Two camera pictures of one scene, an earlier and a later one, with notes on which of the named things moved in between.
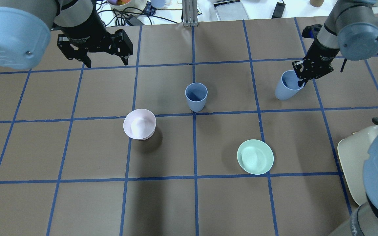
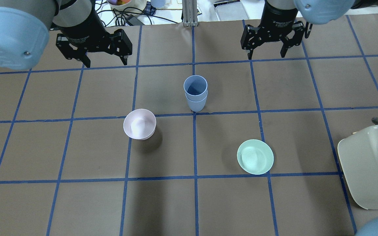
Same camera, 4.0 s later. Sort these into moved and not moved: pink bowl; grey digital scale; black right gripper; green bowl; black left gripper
Moved: black right gripper
Not moved: grey digital scale; black left gripper; pink bowl; green bowl
